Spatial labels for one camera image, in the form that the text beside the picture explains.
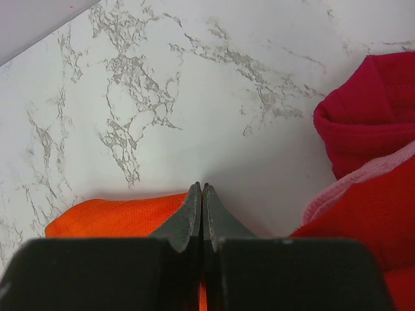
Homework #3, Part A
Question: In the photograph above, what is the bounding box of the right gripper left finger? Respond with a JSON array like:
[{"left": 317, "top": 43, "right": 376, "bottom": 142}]
[{"left": 1, "top": 183, "right": 202, "bottom": 310}]

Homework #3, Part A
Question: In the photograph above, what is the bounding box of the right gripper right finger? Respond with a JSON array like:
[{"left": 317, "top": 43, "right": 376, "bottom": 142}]
[{"left": 202, "top": 184, "right": 395, "bottom": 310}]

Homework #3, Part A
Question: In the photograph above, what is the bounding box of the orange t shirt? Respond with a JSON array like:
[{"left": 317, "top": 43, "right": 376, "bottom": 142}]
[{"left": 45, "top": 189, "right": 208, "bottom": 310}]

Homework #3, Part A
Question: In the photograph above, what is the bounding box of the red folded t shirt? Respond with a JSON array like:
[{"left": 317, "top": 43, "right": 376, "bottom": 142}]
[{"left": 292, "top": 158, "right": 414, "bottom": 310}]

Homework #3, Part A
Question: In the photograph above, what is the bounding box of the light pink folded t shirt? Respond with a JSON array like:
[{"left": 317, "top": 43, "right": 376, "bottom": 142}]
[{"left": 300, "top": 139, "right": 415, "bottom": 227}]

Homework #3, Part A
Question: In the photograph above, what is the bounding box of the crimson folded t shirt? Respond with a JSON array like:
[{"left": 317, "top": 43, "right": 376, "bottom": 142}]
[{"left": 313, "top": 51, "right": 414, "bottom": 179}]

